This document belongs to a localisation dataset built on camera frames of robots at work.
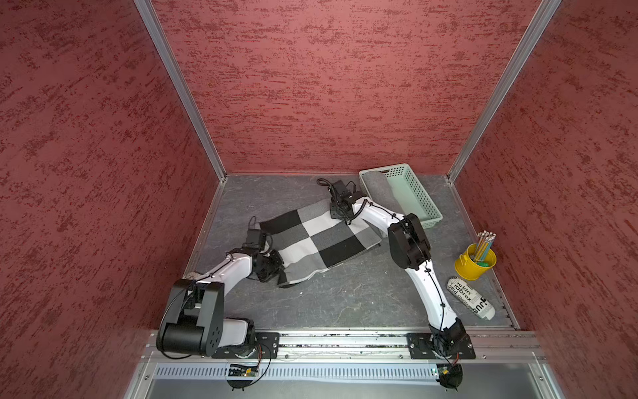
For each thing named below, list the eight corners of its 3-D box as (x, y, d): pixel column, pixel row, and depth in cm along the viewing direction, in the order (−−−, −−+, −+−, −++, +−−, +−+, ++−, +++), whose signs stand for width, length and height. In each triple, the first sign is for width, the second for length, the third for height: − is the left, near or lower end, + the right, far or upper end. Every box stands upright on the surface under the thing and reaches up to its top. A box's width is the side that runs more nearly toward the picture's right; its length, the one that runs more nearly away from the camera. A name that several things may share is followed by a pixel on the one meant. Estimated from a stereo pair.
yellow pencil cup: (451, 274, 91) (465, 261, 82) (455, 255, 97) (468, 240, 88) (478, 286, 89) (495, 274, 80) (481, 265, 94) (497, 252, 85)
